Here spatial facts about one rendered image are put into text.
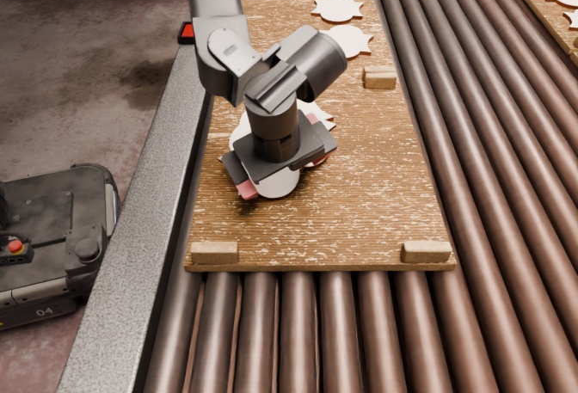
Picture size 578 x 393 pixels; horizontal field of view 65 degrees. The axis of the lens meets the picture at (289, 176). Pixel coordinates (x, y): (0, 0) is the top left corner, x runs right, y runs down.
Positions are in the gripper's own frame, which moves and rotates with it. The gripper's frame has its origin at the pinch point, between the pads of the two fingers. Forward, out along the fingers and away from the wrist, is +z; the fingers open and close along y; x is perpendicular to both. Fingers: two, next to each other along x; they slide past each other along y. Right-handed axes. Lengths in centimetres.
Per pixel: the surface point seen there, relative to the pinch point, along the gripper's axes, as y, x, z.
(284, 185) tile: 0.6, 1.2, 0.7
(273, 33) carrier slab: -18.3, -40.0, 17.6
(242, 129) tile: 1.4, -10.4, 0.5
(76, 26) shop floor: 35, -243, 158
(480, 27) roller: -63, -21, 25
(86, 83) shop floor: 42, -172, 138
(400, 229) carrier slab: -9.8, 15.0, 1.1
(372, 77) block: -25.6, -13.5, 9.7
